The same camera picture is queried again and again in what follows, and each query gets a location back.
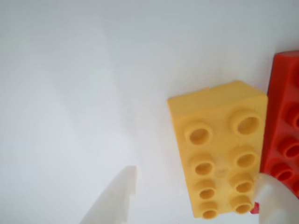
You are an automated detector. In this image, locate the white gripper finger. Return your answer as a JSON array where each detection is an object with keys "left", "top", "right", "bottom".
[
  {"left": 78, "top": 165, "right": 137, "bottom": 224},
  {"left": 256, "top": 174, "right": 299, "bottom": 224}
]

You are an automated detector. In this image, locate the yellow lego brick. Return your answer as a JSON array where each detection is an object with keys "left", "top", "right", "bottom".
[{"left": 167, "top": 80, "right": 268, "bottom": 220}]

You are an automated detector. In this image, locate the red lego baseplate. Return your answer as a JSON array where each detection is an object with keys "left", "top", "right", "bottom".
[{"left": 249, "top": 50, "right": 299, "bottom": 214}]

